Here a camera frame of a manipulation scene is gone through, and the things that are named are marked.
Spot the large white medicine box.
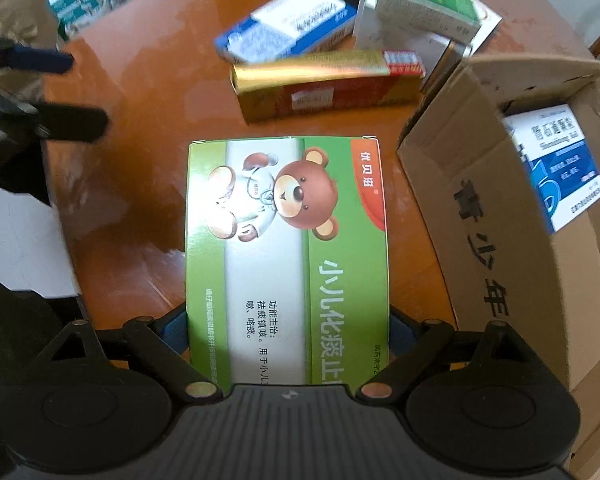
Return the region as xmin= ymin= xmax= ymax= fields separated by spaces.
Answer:
xmin=352 ymin=0 xmax=503 ymax=61

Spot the blue and white medicine box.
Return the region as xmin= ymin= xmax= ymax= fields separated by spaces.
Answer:
xmin=214 ymin=0 xmax=359 ymax=65

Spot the green white medicine box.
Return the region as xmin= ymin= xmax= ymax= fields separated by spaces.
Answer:
xmin=375 ymin=0 xmax=483 ymax=46

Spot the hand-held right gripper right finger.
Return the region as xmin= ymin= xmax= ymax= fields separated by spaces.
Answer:
xmin=355 ymin=305 xmax=548 ymax=406

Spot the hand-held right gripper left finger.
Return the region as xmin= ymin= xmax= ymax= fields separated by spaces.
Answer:
xmin=45 ymin=302 xmax=223 ymax=406

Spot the gold red medicine box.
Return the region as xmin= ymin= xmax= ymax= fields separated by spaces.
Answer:
xmin=230 ymin=49 xmax=427 ymax=123

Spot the large cardboard box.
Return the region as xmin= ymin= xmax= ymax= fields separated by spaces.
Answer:
xmin=396 ymin=54 xmax=600 ymax=480

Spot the white box with blue label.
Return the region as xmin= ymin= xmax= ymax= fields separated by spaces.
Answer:
xmin=502 ymin=104 xmax=600 ymax=233

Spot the green bear medicine box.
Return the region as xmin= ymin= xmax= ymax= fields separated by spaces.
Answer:
xmin=184 ymin=135 xmax=392 ymax=386

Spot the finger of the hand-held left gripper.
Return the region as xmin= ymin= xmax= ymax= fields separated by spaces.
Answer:
xmin=0 ymin=42 xmax=76 ymax=75
xmin=27 ymin=101 xmax=110 ymax=142

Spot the pile of teal white boxes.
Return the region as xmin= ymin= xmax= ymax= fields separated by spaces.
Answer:
xmin=46 ymin=0 xmax=127 ymax=41

